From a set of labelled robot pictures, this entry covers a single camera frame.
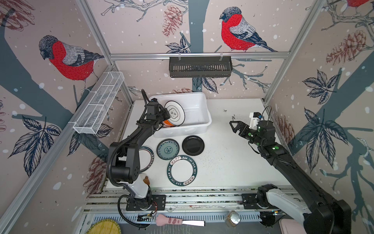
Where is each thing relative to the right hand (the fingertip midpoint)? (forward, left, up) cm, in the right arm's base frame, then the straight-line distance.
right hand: (233, 125), depth 78 cm
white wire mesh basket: (-5, +73, +11) cm, 74 cm away
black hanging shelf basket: (+47, +19, +8) cm, 52 cm away
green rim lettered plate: (-18, +29, -21) cm, 40 cm away
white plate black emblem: (+16, +35, -9) cm, 39 cm away
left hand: (+13, +39, -2) cm, 41 cm away
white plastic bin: (+24, +20, -21) cm, 38 cm away
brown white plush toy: (-25, +48, -20) cm, 57 cm away
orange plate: (+13, +43, -17) cm, 48 cm away
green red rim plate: (-12, +52, -20) cm, 57 cm away
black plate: (-1, +23, -22) cm, 32 cm away
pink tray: (-41, -23, -20) cm, 51 cm away
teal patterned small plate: (-5, +40, -20) cm, 45 cm away
